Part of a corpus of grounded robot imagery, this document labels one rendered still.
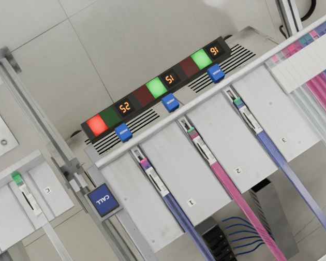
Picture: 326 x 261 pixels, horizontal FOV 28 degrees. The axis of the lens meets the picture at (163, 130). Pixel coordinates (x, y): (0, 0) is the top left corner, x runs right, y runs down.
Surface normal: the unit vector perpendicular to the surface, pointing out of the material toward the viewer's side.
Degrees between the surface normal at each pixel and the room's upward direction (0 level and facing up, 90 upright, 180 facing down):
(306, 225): 0
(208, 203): 47
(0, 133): 0
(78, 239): 0
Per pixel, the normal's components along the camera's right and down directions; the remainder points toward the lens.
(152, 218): 0.02, -0.25
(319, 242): 0.43, 0.41
